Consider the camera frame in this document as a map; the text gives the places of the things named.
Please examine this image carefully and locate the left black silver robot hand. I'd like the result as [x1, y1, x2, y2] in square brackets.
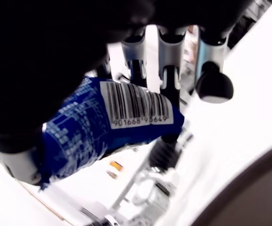
[148, 133, 194, 174]

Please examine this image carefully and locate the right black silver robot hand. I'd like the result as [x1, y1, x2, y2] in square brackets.
[0, 0, 253, 186]

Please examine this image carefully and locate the blue Oreo cookie packet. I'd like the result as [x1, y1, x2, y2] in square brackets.
[38, 76, 185, 191]

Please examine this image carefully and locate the round dark brown tray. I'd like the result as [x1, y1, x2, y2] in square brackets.
[192, 141, 272, 226]

